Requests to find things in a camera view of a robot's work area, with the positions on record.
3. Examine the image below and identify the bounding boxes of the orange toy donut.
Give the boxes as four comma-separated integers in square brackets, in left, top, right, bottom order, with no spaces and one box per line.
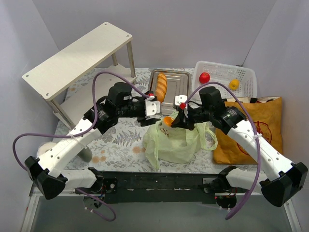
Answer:
[163,116,174,127]

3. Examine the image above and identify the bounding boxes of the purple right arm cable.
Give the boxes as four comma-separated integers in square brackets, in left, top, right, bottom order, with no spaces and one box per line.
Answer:
[185,82,264,220]

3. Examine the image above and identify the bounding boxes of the light green plastic grocery bag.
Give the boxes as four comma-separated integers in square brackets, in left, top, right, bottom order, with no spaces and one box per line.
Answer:
[143,111,218,169]

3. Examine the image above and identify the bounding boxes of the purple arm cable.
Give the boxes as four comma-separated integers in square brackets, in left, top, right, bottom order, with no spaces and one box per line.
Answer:
[185,82,264,220]
[12,72,153,221]

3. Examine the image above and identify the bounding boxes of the white plastic perforated basket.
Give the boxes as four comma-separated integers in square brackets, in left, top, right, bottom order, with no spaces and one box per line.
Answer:
[191,61,257,98]

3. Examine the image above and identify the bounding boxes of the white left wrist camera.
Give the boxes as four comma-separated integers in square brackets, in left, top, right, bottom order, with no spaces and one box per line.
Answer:
[145,93,161,117]

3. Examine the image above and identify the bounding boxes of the white wooden two-tier shelf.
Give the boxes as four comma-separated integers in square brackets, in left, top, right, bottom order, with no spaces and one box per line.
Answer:
[22,22,136,129]

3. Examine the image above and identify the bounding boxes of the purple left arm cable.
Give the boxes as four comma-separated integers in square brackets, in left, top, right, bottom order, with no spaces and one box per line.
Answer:
[12,72,153,221]

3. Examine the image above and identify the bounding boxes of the stainless steel tray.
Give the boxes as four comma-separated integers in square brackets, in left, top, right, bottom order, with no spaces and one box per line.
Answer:
[149,69,191,116]

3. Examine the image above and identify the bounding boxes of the mustard yellow tote bag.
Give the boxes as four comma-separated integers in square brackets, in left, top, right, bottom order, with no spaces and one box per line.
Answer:
[213,97,283,165]

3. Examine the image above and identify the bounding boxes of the long orange toy bread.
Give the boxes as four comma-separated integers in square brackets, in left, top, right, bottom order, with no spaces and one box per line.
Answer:
[155,73,168,103]

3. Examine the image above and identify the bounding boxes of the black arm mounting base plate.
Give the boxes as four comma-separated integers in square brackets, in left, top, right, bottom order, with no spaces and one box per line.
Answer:
[82,172,245,204]

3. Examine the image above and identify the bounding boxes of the aluminium frame rail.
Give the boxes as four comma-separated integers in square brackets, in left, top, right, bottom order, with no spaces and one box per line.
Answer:
[22,189,301,232]

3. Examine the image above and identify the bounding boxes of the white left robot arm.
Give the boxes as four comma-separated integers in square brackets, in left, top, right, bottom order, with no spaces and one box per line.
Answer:
[25,82,161,200]

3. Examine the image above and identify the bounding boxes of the yellow toy lemon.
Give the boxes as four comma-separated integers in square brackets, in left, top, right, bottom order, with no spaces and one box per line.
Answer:
[229,79,240,90]

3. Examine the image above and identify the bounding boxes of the red toy apple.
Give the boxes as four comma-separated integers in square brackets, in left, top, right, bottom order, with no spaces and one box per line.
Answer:
[198,72,211,84]

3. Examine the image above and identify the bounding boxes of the floral patterned table mat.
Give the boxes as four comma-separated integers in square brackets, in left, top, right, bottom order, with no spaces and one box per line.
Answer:
[53,67,266,175]

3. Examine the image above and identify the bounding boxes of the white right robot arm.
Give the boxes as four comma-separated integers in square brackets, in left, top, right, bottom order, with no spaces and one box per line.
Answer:
[171,86,308,207]

